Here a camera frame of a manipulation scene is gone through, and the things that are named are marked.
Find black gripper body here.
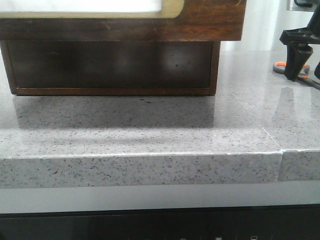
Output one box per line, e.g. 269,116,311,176
279,0,320,45

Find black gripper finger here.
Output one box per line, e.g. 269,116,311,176
284,42,313,80

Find grey orange scissors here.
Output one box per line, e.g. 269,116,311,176
272,61,320,90

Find white curtain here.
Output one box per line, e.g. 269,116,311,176
220,0,313,52

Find black appliance below counter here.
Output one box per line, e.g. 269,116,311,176
0,204,320,240

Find dark wooden organizer cabinet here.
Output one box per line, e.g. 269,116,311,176
0,40,220,96

